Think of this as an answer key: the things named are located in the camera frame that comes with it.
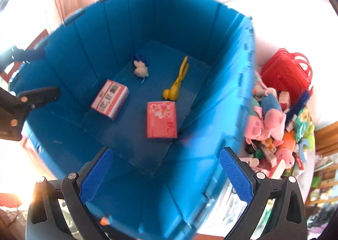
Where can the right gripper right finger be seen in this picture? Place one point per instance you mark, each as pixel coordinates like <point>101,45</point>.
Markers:
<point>287,219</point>

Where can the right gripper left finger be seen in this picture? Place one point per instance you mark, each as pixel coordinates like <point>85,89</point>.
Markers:
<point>45,219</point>

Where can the pink tissue pack barcode side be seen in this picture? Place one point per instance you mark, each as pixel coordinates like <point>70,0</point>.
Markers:
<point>110,99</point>

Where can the small white blue plush toy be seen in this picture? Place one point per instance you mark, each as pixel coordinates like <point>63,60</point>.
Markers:
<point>141,67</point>

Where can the pink floral tissue pack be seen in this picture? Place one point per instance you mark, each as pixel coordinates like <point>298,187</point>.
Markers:
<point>161,120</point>

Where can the yellow plastic snowball clamp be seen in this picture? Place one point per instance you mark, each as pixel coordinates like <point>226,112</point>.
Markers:
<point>172,93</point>

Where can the small pink pig orange hat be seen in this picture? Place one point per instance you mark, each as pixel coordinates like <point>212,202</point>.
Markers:
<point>285,149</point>

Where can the blue plastic spoon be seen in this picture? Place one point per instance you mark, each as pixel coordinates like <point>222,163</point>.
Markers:
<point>305,152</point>

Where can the teal patterned plush toy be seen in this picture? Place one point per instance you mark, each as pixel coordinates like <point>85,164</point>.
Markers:
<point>302,124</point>

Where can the pink pig plush with glasses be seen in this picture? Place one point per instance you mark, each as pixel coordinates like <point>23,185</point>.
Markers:
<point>255,127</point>

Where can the pink pig plush blue top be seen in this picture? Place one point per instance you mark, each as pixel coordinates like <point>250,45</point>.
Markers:
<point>273,117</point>

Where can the blue fuzzy duster stick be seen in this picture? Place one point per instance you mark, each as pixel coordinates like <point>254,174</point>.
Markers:
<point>300,103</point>

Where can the red plastic toy case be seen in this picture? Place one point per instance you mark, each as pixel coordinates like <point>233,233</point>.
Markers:
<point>286,71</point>

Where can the blue plastic storage crate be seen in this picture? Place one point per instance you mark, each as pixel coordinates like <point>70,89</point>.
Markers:
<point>155,188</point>

